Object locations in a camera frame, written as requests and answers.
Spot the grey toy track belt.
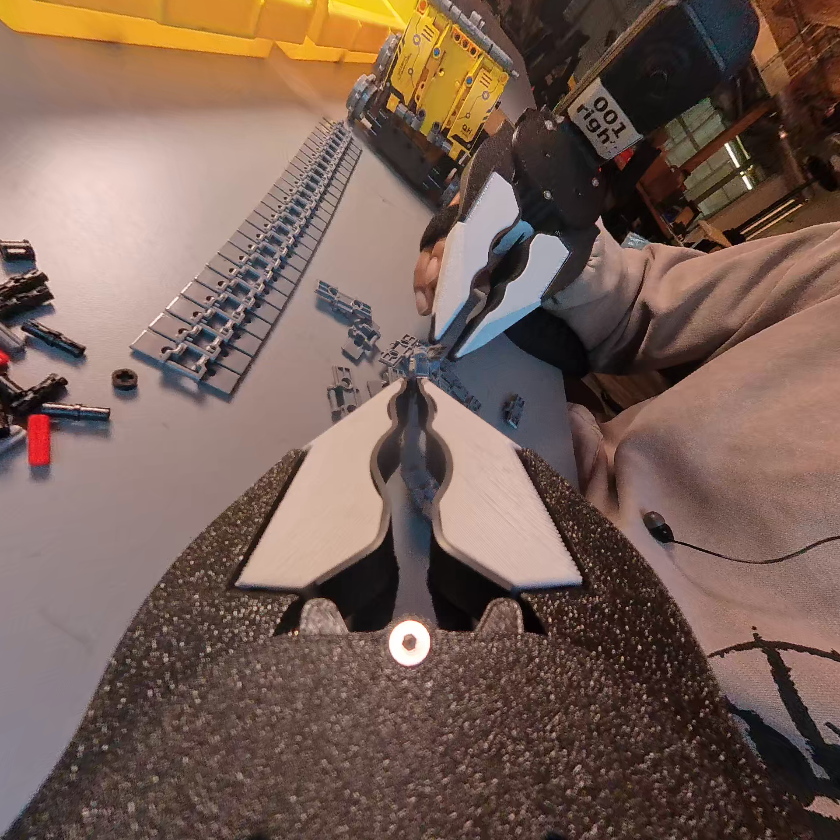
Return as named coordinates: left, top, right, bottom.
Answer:
left=397, top=351, right=442, bottom=521
left=130, top=117, right=364, bottom=396

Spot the yellow toy robot vehicle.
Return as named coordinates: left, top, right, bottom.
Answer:
left=346, top=0, right=519, bottom=198

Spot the black chair armrest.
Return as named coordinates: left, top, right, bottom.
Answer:
left=505, top=308, right=592, bottom=378

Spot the person's beige hoodie torso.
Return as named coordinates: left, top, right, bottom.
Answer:
left=567, top=328, right=840, bottom=821

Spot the pile of small building pieces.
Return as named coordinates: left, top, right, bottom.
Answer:
left=0, top=238, right=111, bottom=467

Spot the person's right forearm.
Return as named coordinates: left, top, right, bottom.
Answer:
left=545, top=222, right=840, bottom=375

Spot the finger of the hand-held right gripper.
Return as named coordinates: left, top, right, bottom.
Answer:
left=430, top=171, right=525, bottom=345
left=451, top=231, right=572, bottom=361

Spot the thin black cable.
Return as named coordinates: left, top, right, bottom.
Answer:
left=672, top=535, right=840, bottom=565

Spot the person's right hand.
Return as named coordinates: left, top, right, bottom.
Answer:
left=412, top=247, right=443, bottom=317

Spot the yellow plastic storage bin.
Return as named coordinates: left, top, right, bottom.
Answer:
left=0, top=0, right=277, bottom=59
left=262, top=0, right=408, bottom=64

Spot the double grey track link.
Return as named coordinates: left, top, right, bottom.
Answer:
left=314, top=279, right=374, bottom=324

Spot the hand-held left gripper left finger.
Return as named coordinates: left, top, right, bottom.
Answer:
left=234, top=377, right=409, bottom=592

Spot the grey desk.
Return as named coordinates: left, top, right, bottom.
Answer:
left=0, top=20, right=578, bottom=815

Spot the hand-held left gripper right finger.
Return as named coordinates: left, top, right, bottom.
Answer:
left=420, top=378, right=586, bottom=590

